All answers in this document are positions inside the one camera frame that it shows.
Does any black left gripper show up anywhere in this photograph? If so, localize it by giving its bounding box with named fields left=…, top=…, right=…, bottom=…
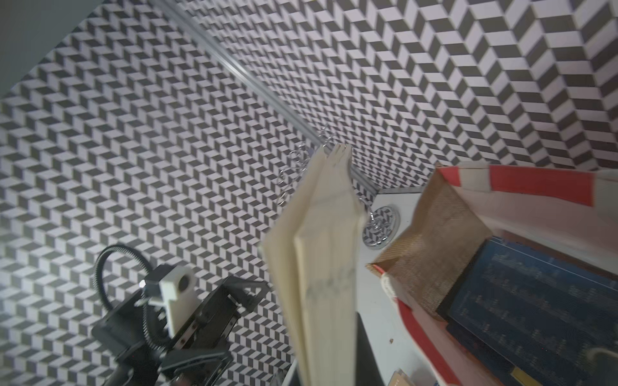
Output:
left=92, top=276, right=270, bottom=385

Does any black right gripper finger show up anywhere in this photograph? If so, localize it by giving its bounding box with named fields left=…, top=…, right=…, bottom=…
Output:
left=356, top=313, right=385, bottom=386

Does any blue book yellow title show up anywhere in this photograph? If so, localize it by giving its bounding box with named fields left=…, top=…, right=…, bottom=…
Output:
left=260, top=144, right=368, bottom=385

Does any blue book barcode back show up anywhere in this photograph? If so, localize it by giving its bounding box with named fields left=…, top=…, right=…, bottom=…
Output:
left=437, top=237, right=617, bottom=385

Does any red burlap Christmas bag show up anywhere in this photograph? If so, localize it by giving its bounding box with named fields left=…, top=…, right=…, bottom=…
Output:
left=368, top=162, right=617, bottom=385

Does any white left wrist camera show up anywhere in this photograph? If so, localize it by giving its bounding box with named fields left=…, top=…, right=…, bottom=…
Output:
left=139, top=264, right=200, bottom=338

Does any chrome wire jewelry stand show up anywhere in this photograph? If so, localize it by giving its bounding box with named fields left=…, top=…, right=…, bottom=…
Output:
left=276, top=142, right=401, bottom=250

